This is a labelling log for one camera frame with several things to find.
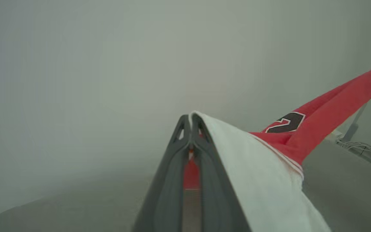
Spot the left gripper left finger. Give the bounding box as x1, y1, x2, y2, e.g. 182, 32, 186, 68
132, 115, 193, 232

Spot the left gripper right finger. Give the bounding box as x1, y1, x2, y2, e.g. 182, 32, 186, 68
192, 113, 252, 232

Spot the red white sports jersey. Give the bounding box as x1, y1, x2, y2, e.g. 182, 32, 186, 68
183, 61, 371, 232

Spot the white coiled floor cable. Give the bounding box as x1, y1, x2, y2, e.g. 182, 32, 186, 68
335, 140, 371, 171

